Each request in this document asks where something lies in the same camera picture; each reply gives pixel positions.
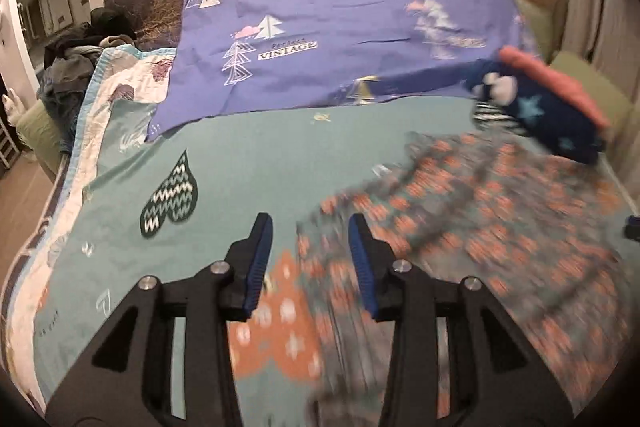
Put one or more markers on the navy star fleece garment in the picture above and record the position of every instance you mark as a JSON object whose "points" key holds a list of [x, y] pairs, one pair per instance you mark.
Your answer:
{"points": [[509, 100]]}

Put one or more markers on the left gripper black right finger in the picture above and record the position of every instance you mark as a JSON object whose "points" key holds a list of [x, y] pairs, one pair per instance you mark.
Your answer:
{"points": [[458, 358]]}

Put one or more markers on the folded pink garment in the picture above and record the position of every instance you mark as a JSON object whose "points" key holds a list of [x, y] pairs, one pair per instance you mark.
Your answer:
{"points": [[562, 85]]}

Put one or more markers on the dark clothes pile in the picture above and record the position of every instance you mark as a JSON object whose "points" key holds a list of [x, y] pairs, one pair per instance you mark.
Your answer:
{"points": [[69, 62]]}

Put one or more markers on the purple tree-print sheet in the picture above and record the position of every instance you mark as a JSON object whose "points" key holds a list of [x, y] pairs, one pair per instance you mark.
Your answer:
{"points": [[246, 56]]}

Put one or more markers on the teal printed bed cover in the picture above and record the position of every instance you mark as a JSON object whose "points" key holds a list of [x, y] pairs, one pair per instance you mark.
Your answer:
{"points": [[174, 206]]}

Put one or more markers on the floral teal orange garment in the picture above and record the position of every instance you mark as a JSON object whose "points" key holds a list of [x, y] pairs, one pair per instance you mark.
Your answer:
{"points": [[544, 233]]}

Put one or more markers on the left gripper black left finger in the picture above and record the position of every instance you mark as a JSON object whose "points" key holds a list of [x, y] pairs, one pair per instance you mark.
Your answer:
{"points": [[162, 358]]}

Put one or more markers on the white plush toy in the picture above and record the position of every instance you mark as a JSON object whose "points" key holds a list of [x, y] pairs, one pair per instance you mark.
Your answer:
{"points": [[14, 107]]}

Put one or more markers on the green cushion left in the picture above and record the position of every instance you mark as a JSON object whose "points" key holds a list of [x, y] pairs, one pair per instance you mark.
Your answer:
{"points": [[38, 131]]}

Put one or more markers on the green pillow right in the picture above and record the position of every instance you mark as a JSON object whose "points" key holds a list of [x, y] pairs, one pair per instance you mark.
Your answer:
{"points": [[537, 40]]}

